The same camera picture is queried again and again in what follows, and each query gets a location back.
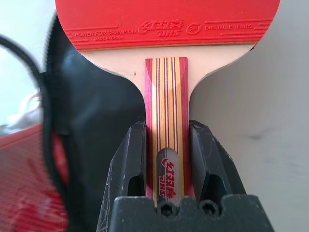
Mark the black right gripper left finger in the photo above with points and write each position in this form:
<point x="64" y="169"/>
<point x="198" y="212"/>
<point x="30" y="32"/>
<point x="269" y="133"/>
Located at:
<point x="125" y="164"/>

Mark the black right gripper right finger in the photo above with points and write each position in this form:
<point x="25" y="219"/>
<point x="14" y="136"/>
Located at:
<point x="212" y="159"/>

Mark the black and red paddle case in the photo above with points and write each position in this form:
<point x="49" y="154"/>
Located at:
<point x="96" y="101"/>

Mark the red ping-pong paddle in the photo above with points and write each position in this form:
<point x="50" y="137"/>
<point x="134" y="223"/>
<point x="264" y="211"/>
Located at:
<point x="166" y="21"/>

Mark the grey-white plush zipper pendant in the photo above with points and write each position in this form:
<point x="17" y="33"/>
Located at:
<point x="29" y="111"/>

